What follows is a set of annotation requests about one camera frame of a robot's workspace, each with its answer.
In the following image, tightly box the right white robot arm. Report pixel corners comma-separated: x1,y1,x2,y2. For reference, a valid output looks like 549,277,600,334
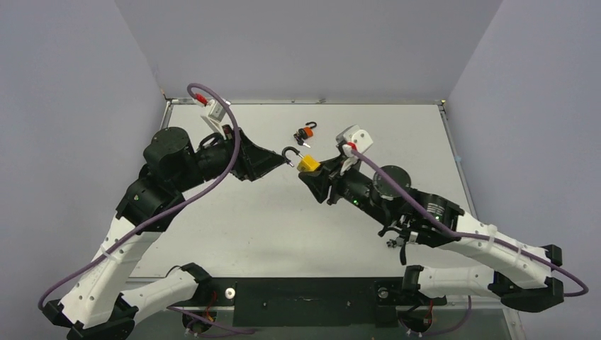
298,157,565,313

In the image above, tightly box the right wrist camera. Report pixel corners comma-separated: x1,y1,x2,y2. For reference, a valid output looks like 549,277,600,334
335,125,373,175

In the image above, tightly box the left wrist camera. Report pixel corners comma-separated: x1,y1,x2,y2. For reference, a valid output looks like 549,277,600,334
201,98,228,136

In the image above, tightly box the brass long-shackle padlock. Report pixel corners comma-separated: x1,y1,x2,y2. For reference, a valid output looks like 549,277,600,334
386,237,405,249

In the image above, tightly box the yellow padlock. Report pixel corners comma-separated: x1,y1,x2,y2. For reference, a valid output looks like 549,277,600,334
281,146,321,172

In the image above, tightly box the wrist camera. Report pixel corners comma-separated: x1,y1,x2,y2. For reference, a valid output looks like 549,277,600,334
335,125,373,175
201,98,228,136

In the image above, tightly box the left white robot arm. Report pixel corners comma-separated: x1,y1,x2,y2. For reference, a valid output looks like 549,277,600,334
42,126,285,339

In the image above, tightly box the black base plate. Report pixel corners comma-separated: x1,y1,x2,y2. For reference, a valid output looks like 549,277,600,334
180,277,447,327

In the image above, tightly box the orange padlock with keys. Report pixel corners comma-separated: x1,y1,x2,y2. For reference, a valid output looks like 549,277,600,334
293,121,318,148

